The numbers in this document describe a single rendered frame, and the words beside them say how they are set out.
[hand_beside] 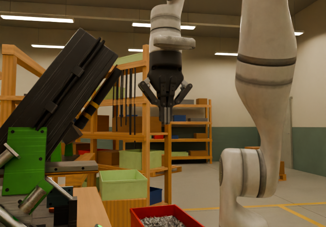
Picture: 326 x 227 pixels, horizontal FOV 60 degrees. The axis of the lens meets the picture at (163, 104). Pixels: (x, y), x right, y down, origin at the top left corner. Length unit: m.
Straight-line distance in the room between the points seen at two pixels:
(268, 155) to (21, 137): 0.75
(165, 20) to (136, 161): 3.11
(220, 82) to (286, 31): 10.30
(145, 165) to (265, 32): 3.15
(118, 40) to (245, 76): 9.95
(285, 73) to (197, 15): 8.34
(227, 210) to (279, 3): 0.36
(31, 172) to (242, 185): 0.67
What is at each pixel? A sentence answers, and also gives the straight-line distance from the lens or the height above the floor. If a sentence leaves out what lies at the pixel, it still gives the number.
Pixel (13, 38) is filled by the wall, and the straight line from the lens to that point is 10.90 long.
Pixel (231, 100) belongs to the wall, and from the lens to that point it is 10.80.
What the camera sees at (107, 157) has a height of 0.83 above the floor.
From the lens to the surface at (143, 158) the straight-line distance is 3.52.
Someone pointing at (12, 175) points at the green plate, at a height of 1.13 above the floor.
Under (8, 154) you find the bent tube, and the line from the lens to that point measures 0.97.
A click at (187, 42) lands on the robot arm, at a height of 1.45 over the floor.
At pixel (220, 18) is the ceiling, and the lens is 8.98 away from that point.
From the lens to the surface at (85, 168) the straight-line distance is 1.11.
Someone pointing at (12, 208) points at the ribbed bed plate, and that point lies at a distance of 1.01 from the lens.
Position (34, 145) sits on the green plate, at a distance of 1.00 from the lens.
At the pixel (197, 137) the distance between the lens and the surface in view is 9.79.
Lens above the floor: 1.28
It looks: 4 degrees up
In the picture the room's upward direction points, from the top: straight up
